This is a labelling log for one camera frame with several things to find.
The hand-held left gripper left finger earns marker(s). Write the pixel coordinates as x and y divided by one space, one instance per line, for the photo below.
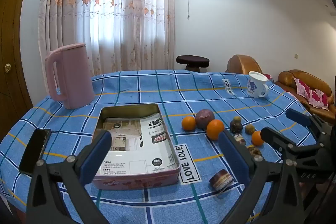
97 153

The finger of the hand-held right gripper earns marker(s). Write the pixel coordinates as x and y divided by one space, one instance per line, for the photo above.
298 116
273 138

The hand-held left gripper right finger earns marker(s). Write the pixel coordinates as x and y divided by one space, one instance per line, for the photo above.
231 151

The dark mangosteen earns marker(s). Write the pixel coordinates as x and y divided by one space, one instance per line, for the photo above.
236 127

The purple passion fruit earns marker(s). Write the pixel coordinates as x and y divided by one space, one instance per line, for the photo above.
204 117

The pink metal tin box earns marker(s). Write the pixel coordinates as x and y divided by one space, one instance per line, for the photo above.
136 180

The orange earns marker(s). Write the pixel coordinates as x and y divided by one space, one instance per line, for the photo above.
256 138
189 123
215 130

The small brown wrapped snack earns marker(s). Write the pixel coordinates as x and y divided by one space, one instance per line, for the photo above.
240 139

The walnut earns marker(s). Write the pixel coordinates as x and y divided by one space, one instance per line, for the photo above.
254 151

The pink floral cloth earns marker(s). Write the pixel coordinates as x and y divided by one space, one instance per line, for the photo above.
312 95

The small yellow-brown fruit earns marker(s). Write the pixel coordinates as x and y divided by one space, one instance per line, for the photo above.
237 118
249 129

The layered cake slice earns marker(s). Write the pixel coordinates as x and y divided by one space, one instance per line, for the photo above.
221 180

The beige printed card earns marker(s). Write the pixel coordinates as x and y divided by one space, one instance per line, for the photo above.
120 134

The brown leather sofa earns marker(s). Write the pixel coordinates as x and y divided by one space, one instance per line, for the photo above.
287 79

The red cushion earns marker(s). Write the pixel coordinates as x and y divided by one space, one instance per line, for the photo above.
268 78

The white mug with blue print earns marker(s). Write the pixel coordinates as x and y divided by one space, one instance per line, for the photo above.
254 85

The white printed leaflet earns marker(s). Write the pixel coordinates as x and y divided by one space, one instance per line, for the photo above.
157 153

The black smartphone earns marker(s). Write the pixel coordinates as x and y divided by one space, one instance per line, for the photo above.
34 148

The brown leather armchair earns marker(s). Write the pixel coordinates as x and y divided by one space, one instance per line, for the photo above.
242 65

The pink electric kettle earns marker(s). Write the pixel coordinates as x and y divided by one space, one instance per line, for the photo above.
76 77

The blue plaid tablecloth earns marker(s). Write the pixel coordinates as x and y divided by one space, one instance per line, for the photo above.
157 87

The dark round stool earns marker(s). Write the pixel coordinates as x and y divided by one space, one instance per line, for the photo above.
193 60

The brass door knob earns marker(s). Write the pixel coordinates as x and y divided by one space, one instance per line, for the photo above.
8 67

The floral sheer curtain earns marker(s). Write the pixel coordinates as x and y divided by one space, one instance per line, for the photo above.
110 16

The wooden door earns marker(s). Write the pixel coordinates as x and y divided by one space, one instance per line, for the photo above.
13 29

